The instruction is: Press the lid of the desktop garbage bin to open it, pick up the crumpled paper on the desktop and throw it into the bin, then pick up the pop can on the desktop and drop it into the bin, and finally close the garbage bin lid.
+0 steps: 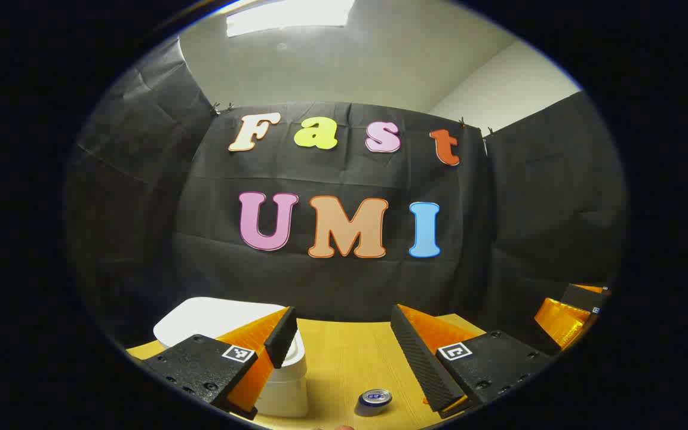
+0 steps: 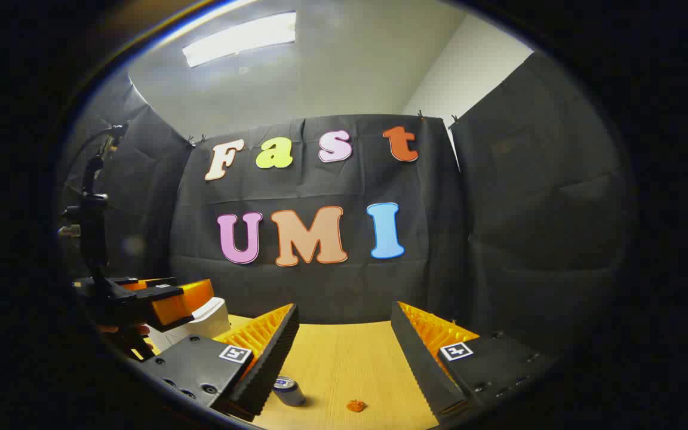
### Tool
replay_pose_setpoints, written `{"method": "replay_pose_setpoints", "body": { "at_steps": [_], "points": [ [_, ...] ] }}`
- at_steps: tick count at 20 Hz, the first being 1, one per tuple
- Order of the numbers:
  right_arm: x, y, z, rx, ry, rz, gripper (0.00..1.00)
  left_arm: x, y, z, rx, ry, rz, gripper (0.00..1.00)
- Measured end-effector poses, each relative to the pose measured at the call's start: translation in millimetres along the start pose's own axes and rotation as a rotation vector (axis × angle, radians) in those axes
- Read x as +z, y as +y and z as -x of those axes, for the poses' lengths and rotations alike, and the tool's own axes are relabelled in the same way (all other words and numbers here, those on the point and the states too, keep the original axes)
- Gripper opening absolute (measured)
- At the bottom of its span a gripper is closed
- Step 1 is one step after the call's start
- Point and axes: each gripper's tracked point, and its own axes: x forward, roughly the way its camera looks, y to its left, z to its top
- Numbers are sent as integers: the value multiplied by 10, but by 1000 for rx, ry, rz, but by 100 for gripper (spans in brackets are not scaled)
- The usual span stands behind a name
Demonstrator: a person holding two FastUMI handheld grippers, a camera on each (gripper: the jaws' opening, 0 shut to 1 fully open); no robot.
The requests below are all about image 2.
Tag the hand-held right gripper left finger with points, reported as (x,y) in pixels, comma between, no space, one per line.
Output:
(272,364)

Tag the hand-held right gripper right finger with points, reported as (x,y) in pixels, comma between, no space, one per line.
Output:
(418,364)

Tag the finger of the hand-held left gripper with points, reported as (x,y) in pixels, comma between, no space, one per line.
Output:
(180,304)
(141,285)

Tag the white desktop garbage bin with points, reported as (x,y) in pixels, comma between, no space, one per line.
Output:
(209,319)

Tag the blue pop can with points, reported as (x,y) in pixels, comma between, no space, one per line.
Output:
(290,394)

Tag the orange paper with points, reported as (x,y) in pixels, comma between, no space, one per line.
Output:
(356,406)

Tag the wooden desktop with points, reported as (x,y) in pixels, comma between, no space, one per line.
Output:
(350,358)

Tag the ceiling light panel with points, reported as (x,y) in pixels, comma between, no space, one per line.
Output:
(236,39)

